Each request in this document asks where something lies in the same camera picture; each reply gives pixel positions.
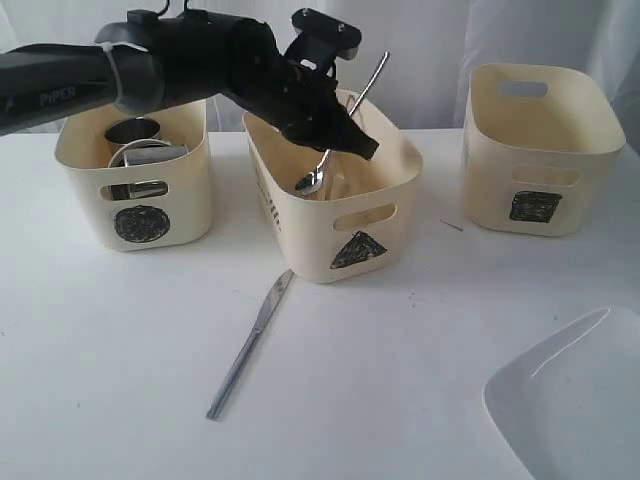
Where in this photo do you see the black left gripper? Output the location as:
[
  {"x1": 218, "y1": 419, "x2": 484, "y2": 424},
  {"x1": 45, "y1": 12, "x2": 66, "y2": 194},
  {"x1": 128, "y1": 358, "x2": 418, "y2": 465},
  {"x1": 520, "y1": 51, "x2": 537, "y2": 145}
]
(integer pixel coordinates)
[{"x1": 234, "y1": 54, "x2": 379, "y2": 161}]

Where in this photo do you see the steel table knife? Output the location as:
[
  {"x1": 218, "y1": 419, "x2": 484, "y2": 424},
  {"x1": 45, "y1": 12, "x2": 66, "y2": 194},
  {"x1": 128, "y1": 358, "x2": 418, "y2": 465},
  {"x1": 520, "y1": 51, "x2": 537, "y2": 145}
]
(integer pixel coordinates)
[{"x1": 206, "y1": 269, "x2": 294, "y2": 421}]

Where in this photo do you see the cream bin with square mark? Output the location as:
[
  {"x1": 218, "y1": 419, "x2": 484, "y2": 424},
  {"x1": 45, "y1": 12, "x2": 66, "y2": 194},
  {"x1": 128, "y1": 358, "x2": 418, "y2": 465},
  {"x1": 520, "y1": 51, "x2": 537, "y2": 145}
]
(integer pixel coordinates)
[{"x1": 462, "y1": 63, "x2": 626, "y2": 237}]

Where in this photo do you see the cream bin with triangle mark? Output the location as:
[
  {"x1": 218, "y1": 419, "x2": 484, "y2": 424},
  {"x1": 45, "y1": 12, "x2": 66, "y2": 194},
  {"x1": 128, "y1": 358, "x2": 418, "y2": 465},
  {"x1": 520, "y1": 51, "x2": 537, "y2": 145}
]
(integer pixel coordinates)
[{"x1": 243, "y1": 101, "x2": 423, "y2": 283}]

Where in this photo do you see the steel long spoon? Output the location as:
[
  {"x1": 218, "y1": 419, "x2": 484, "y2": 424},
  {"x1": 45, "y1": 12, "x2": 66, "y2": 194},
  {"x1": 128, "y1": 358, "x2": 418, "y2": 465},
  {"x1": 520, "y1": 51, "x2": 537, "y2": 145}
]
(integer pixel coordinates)
[{"x1": 294, "y1": 51, "x2": 391, "y2": 198}]

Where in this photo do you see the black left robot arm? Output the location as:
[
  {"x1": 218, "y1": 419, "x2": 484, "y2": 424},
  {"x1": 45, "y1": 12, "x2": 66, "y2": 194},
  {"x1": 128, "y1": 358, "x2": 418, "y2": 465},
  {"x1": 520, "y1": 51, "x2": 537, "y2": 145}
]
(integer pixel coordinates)
[{"x1": 1, "y1": 7, "x2": 378, "y2": 159}]

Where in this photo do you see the cream bin with circle mark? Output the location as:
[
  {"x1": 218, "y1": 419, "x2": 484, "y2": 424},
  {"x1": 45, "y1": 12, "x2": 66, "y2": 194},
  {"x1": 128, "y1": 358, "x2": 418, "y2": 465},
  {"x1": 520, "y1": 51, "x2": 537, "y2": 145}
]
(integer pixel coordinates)
[{"x1": 55, "y1": 101, "x2": 213, "y2": 251}]

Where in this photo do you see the white square plate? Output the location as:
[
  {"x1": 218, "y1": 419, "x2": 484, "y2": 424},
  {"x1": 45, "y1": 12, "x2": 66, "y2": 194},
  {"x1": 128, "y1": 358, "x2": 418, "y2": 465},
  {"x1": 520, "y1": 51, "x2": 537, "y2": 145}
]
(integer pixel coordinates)
[{"x1": 483, "y1": 306, "x2": 639, "y2": 479}]

